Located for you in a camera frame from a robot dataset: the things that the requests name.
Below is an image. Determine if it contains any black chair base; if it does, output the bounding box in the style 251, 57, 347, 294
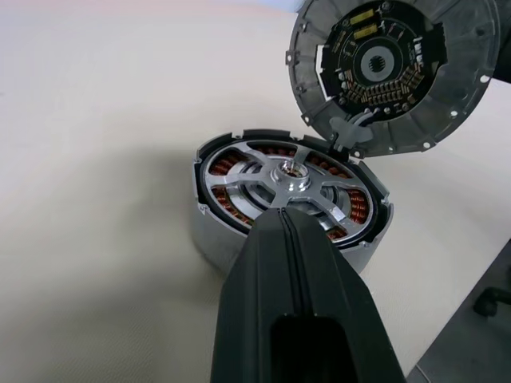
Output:
473, 285, 511, 318

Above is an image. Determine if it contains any silver spoked motor rotor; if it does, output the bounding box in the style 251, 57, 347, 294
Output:
198, 137, 378, 245

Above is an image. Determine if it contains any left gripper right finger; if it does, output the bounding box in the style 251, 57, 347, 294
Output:
283, 207, 409, 383

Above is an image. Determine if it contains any grey motor cover with circuit board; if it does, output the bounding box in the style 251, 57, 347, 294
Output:
285, 0, 502, 159

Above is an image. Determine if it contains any motor stator with copper windings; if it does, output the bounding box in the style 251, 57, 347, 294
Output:
191, 128, 394, 276

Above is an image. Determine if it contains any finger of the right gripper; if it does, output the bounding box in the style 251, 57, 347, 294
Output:
493, 0, 511, 85

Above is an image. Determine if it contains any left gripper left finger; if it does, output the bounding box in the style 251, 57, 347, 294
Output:
210, 207, 309, 383

